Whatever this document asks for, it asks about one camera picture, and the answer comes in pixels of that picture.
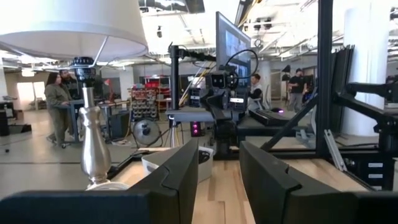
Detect black aluminium frame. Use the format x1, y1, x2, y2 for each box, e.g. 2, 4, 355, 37
107, 0, 398, 192

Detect black leaning panels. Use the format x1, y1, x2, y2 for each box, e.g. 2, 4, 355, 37
330, 44, 355, 135

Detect short black cable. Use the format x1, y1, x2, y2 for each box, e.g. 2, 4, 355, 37
198, 150, 211, 165

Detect silver lamp with white shade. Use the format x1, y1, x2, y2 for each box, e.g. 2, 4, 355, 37
0, 0, 149, 191

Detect black computer monitor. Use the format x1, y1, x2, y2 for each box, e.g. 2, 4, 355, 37
215, 11, 252, 94

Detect round floor fan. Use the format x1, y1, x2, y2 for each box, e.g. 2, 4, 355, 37
132, 118, 162, 147

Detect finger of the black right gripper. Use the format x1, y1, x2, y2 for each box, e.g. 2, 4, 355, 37
200, 92, 225, 121

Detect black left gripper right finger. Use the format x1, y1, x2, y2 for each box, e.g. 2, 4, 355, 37
239, 141, 398, 224

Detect grey desk shelf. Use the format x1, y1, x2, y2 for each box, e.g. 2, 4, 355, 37
165, 106, 218, 123

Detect shelf with red bins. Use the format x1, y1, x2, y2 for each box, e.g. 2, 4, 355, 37
129, 77, 172, 121

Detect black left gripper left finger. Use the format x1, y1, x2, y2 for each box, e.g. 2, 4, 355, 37
0, 139, 200, 224

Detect grey plastic bin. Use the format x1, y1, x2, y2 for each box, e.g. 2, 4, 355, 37
141, 146, 215, 184

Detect person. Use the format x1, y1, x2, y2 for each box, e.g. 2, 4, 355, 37
44, 72, 75, 147
248, 73, 264, 111
58, 68, 82, 100
286, 67, 309, 113

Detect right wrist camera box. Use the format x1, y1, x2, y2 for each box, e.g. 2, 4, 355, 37
211, 73, 227, 90

